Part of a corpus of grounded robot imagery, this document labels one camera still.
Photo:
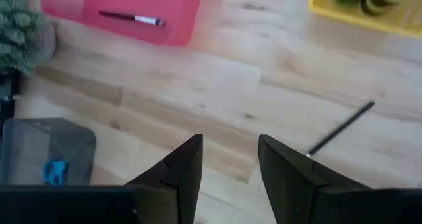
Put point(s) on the yellow plastic basket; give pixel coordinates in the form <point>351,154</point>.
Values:
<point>379,23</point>

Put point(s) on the blue scissors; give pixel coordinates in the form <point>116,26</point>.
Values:
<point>55,173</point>

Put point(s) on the thin brush black bristles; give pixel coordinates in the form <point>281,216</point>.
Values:
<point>341,128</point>

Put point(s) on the green artificial plant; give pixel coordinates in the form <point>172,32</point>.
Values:
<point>23,36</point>

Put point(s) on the grey translucent plastic bin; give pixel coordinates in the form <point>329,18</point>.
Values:
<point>39,141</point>

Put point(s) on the pink translucent plastic bin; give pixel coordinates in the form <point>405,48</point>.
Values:
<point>132,0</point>

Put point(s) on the thin black paintbrush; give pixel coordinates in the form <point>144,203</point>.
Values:
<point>132,18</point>

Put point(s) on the yellow paint bottle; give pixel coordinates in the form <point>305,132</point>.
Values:
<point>374,3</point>

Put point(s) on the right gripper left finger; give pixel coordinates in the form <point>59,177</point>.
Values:
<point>181,184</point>

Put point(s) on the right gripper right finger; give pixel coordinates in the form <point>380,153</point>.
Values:
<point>287,184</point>

